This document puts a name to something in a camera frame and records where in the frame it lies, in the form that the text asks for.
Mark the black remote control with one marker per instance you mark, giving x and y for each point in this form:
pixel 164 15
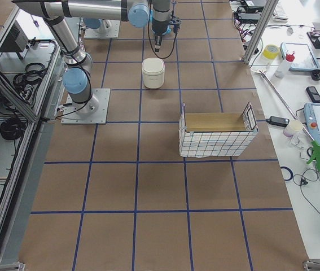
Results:
pixel 313 94

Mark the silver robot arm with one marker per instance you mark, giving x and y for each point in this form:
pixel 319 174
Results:
pixel 155 15

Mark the black power adapter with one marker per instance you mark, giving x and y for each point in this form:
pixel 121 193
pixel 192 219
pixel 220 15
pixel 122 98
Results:
pixel 277 121

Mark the white plastic cup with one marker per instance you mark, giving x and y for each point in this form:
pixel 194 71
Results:
pixel 293 127

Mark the white trash can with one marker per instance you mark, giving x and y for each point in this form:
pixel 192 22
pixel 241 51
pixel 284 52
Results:
pixel 153 72

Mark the wire grid wooden box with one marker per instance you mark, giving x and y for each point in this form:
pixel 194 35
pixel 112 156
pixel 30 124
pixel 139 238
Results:
pixel 203 135

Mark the grey control box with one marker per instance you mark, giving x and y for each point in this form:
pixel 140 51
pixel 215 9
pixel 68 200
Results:
pixel 16 42

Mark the yellow tape roll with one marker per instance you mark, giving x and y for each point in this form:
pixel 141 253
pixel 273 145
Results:
pixel 271 51

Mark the white red cap bottle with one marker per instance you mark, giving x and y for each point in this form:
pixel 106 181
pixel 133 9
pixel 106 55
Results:
pixel 285 65

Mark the aluminium frame post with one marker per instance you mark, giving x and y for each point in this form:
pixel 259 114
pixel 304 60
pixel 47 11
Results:
pixel 261 25

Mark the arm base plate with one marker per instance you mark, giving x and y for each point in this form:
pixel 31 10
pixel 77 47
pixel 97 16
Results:
pixel 101 29
pixel 95 112

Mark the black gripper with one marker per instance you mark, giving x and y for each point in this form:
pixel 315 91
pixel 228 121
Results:
pixel 157 29

